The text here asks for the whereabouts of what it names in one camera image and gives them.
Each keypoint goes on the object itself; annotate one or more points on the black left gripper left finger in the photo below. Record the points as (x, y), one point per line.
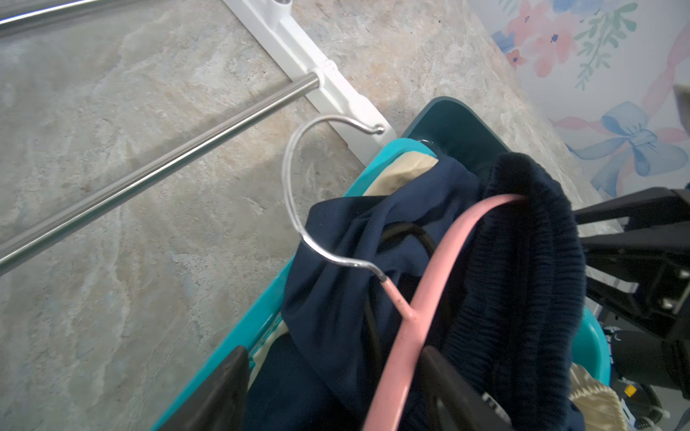
(219, 403)

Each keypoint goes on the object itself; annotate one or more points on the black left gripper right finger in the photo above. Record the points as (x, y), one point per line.
(452, 403)

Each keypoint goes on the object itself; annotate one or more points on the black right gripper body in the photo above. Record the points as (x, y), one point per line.
(652, 253)

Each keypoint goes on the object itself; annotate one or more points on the pink clothes hanger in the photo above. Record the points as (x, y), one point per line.
(387, 407)

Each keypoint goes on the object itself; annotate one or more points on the beige shorts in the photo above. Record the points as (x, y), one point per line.
(399, 172)

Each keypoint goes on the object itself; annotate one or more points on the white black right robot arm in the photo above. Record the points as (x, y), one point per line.
(643, 358)

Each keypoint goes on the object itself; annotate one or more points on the dark teal plastic bin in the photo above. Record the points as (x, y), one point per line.
(450, 128)

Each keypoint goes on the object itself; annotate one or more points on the white metal clothes rack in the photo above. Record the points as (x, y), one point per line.
(80, 135)

